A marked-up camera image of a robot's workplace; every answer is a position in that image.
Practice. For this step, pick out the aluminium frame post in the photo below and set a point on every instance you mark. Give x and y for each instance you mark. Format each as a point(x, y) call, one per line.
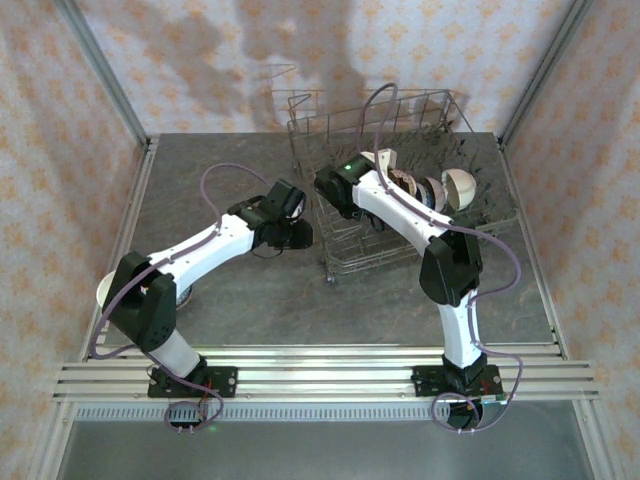
point(102, 65)
point(546, 65)

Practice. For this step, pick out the grey metal panel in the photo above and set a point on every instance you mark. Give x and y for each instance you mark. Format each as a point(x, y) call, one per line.
point(320, 450)

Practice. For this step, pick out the cream white bowl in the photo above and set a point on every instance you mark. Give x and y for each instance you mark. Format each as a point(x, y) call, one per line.
point(105, 290)

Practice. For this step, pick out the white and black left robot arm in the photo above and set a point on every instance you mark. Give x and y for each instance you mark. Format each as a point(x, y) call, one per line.
point(200, 250)

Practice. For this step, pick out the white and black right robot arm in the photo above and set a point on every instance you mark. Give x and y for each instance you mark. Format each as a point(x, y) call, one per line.
point(395, 205)

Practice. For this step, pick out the brown lattice pattern bowl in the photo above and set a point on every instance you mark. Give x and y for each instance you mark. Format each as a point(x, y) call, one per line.
point(185, 294)

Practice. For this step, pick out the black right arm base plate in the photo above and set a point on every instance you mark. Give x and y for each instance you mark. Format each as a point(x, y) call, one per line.
point(425, 375)

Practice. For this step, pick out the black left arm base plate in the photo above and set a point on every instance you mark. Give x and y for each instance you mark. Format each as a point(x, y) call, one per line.
point(222, 375)

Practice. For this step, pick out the aluminium mounting rail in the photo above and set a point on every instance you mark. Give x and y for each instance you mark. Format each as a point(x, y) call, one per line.
point(320, 370)

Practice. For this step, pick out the small green circuit board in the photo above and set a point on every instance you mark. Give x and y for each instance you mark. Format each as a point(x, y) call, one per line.
point(495, 398)

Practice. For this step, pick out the plain white bowl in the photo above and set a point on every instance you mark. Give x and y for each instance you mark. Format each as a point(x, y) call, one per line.
point(462, 187)

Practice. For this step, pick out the purple line pattern bowl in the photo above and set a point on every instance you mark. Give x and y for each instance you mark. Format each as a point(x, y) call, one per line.
point(430, 195)

